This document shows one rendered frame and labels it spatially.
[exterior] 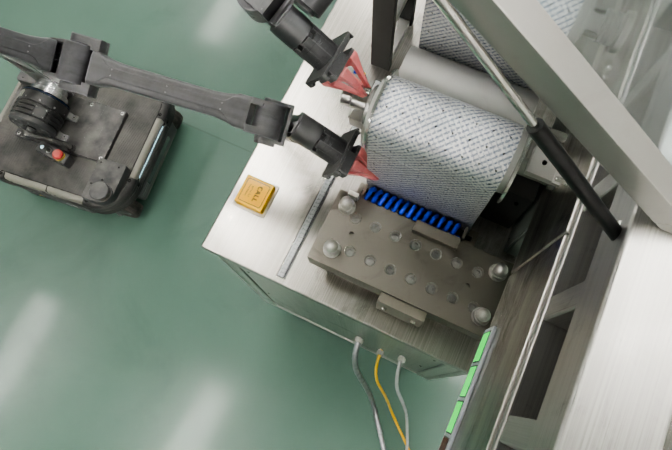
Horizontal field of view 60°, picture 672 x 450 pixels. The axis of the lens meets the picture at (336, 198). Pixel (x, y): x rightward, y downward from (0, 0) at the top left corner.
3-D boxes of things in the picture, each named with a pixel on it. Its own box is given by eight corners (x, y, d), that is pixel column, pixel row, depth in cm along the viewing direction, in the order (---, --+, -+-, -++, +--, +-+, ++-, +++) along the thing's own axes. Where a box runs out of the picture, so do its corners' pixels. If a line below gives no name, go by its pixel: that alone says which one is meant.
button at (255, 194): (249, 177, 138) (248, 173, 135) (276, 189, 137) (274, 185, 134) (235, 203, 136) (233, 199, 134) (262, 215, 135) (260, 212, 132)
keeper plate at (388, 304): (379, 299, 127) (381, 291, 116) (421, 319, 125) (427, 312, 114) (374, 310, 126) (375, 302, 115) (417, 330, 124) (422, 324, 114)
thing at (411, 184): (367, 181, 123) (368, 147, 106) (471, 225, 120) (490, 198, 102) (366, 183, 123) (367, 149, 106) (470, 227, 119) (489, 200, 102)
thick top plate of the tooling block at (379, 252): (341, 197, 128) (340, 188, 122) (514, 273, 121) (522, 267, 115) (309, 262, 124) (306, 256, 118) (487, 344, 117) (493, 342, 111)
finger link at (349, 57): (346, 114, 106) (308, 82, 103) (363, 84, 109) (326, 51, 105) (367, 107, 101) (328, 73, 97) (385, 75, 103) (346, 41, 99)
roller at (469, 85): (411, 66, 121) (416, 33, 110) (528, 112, 117) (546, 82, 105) (387, 114, 118) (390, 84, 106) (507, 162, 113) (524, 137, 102)
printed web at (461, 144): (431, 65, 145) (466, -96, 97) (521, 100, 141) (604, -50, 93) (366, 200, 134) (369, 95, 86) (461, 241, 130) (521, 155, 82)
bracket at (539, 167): (533, 148, 97) (536, 144, 95) (567, 162, 96) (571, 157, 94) (523, 174, 96) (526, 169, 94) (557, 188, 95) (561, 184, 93)
